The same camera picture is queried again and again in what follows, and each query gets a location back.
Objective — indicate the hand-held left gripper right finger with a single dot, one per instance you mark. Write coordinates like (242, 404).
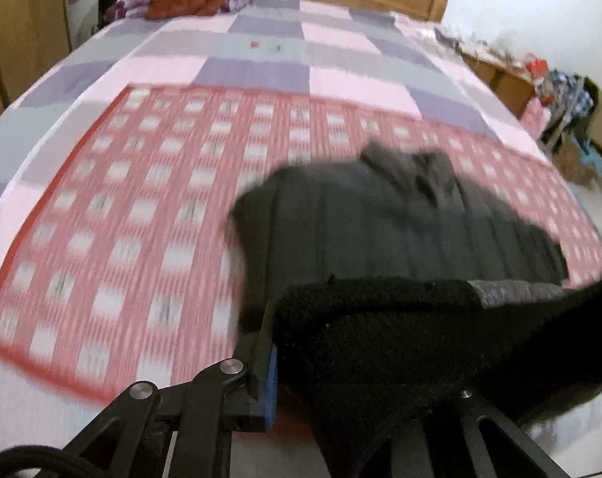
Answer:
(480, 433)

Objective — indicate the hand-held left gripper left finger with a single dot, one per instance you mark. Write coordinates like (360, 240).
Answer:
(271, 388)

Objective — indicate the black quilted jacket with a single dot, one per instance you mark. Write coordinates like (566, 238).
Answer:
(380, 234)

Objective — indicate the red white checked blanket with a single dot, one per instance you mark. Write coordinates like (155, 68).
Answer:
(156, 209)

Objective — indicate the purple pink checked bed sheet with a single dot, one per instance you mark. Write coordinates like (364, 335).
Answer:
(261, 69)

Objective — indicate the pink bag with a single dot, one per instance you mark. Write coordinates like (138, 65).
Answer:
(535, 114)

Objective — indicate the cluttered wooden side cabinet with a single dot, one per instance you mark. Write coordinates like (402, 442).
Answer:
(505, 79)

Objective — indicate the blue white checked cloth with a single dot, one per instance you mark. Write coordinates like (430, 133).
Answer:
(567, 89)

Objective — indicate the wooden wardrobe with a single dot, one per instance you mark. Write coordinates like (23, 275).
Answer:
(27, 10)

